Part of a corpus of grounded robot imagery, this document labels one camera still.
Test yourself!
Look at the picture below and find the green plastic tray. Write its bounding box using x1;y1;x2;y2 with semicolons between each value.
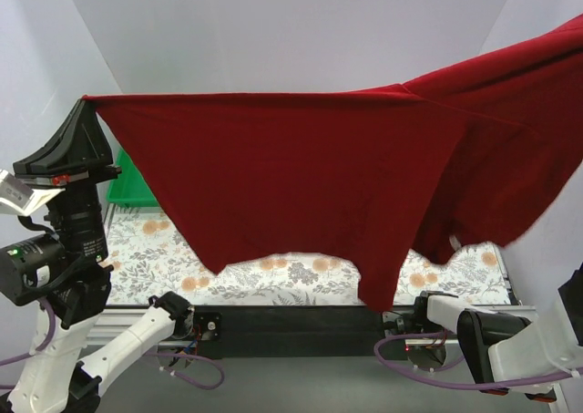
107;149;159;208

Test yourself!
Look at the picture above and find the red t shirt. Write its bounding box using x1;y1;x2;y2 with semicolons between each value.
88;17;582;311

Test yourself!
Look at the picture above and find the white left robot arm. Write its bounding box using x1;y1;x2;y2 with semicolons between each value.
1;99;194;412

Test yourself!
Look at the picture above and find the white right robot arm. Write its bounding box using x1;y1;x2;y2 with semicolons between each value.
412;269;582;402

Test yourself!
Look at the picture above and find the floral patterned table mat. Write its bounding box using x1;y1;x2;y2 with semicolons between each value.
106;205;515;305

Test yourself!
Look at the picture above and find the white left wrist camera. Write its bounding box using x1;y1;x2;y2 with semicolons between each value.
0;170;63;217

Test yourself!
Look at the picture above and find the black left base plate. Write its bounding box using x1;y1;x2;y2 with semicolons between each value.
191;312;222;342

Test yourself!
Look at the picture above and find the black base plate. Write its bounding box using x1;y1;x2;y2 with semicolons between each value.
382;311;424;336
191;312;222;342

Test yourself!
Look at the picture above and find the aluminium frame rail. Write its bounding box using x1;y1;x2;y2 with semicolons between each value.
38;304;570;413

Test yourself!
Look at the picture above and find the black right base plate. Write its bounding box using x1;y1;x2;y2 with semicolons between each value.
382;311;424;336

